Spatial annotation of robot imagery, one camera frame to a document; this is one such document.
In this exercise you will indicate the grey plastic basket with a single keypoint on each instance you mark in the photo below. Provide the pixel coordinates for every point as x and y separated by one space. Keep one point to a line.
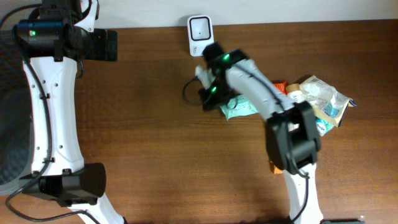
16 121

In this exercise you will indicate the orange cracker package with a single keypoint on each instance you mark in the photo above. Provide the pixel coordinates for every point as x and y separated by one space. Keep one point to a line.
281 87

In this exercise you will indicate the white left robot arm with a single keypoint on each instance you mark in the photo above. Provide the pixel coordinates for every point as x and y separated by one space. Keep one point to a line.
53 42

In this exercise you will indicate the teal tissue packet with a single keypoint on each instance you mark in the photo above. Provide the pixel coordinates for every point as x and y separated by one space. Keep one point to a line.
238 106

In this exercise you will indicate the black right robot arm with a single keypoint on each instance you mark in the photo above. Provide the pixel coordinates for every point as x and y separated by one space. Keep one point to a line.
292 139

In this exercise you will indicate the white bamboo print tube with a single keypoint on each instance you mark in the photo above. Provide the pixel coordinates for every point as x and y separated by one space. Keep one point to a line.
294 92

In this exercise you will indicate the small teal green box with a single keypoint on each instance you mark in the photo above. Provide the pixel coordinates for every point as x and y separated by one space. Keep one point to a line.
323 126

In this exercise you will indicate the white barcode scanner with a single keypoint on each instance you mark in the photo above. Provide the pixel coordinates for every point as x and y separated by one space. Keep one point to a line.
200 34

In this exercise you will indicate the yellow white snack bag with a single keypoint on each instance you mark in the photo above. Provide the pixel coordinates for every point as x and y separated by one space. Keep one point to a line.
328 103

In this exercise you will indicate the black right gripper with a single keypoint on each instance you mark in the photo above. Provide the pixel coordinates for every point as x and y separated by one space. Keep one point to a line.
209 106

